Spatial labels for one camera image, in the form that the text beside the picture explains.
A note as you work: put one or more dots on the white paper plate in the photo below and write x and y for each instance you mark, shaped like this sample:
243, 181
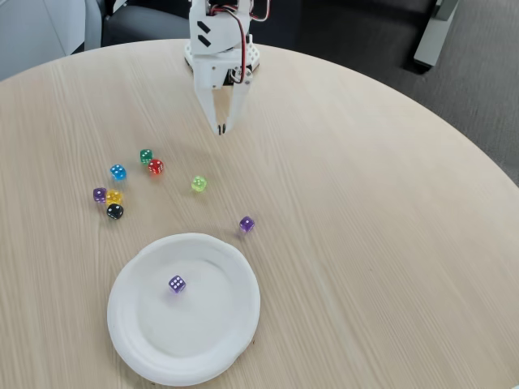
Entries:
182, 328

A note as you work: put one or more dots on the black dice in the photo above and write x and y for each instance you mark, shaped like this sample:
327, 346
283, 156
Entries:
115, 211

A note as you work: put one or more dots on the purple dice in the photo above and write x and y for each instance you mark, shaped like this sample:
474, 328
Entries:
177, 285
99, 195
247, 224

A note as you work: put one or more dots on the lime green dice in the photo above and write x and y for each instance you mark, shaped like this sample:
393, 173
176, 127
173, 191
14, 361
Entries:
198, 184

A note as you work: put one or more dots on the yellow dice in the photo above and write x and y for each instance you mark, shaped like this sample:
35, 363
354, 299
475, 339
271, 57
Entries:
114, 197

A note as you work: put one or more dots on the red dice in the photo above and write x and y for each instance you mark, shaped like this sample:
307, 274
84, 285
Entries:
155, 166

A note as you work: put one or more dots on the grey desk leg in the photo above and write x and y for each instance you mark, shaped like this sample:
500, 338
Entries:
434, 36

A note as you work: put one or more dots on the light grey cabinet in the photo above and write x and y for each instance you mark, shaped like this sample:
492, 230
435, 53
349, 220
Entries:
36, 32

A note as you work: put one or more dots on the blue dice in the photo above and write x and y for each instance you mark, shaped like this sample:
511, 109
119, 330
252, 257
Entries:
118, 172

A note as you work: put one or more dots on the dark green dice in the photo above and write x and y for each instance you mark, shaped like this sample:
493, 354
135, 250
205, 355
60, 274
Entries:
146, 156

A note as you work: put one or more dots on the dark office chair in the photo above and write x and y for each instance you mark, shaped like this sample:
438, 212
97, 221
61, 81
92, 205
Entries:
142, 26

